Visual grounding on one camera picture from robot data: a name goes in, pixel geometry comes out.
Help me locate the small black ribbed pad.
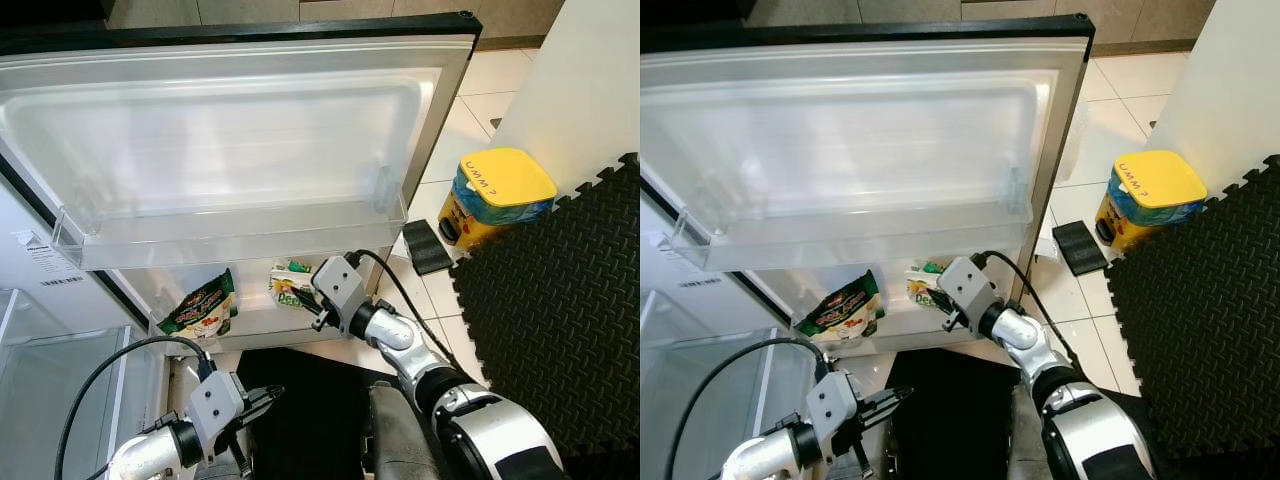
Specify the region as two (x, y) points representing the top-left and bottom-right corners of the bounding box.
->
(1052, 220), (1109, 277)
(402, 220), (457, 277)

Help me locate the Peel Fresh juice carton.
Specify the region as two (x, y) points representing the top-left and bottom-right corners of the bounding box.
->
(905, 262), (956, 309)
(269, 260), (326, 311)

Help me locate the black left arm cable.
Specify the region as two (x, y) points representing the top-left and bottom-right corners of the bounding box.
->
(55, 335), (216, 480)
(665, 337), (831, 480)

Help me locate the yellow lidded tub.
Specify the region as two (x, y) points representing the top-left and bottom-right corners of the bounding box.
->
(1095, 150), (1209, 257)
(438, 148), (559, 257)

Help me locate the glass fridge shelf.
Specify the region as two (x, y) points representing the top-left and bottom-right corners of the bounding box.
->
(640, 290), (816, 480)
(0, 290), (166, 480)

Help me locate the clear fridge door shelf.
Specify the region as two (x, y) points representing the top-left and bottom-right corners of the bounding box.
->
(150, 258), (386, 346)
(665, 165), (1036, 271)
(790, 258), (1011, 349)
(50, 165), (411, 271)

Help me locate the black floor mat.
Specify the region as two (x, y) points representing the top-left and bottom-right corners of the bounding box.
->
(235, 348), (406, 480)
(880, 348), (1041, 480)

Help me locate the black foam puzzle mat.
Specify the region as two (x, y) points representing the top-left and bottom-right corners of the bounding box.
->
(1105, 155), (1280, 461)
(450, 153), (641, 459)

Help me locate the silver fridge door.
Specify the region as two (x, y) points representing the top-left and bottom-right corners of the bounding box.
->
(640, 12), (1096, 351)
(0, 12), (483, 351)

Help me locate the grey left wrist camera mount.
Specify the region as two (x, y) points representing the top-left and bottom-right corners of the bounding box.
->
(188, 373), (249, 463)
(805, 372), (869, 463)

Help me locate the green white food packet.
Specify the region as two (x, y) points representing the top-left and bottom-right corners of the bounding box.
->
(797, 270), (887, 344)
(158, 268), (239, 341)

